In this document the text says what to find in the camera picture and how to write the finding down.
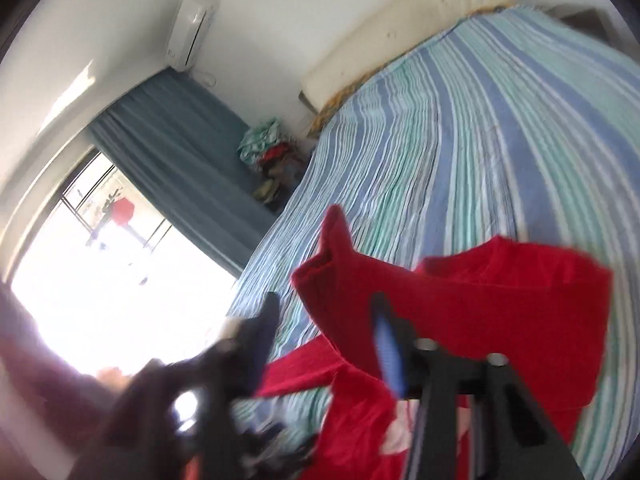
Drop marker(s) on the pile of colourful clothes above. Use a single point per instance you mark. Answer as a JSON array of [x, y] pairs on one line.
[[265, 145]]

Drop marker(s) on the blue curtain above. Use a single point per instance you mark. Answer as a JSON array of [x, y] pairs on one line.
[[175, 150]]

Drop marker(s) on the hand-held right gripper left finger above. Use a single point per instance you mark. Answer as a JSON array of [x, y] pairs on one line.
[[261, 337]]

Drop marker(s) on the cream padded headboard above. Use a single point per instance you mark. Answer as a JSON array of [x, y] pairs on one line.
[[400, 25]]

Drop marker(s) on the red sweater with white rabbit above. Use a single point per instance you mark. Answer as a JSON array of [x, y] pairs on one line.
[[500, 310]]

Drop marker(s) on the window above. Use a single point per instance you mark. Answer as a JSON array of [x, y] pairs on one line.
[[100, 300]]

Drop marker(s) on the person's left forearm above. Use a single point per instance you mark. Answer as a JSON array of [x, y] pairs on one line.
[[40, 375]]

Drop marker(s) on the striped bed sheet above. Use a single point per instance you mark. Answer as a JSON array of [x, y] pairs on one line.
[[450, 135]]

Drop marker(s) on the white air conditioner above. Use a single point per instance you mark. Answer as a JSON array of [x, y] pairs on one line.
[[190, 30]]

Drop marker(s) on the red hanging cloth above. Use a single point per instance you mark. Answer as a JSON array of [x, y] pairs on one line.
[[123, 210]]

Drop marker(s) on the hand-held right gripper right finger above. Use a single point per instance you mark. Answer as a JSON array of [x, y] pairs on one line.
[[388, 355]]

